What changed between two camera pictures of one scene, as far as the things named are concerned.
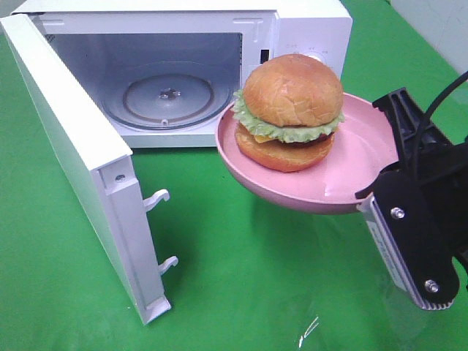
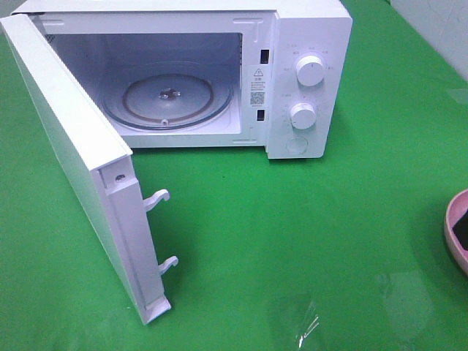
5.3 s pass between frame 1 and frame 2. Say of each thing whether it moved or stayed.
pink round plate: moved
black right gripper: moved
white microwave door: stayed
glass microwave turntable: stayed
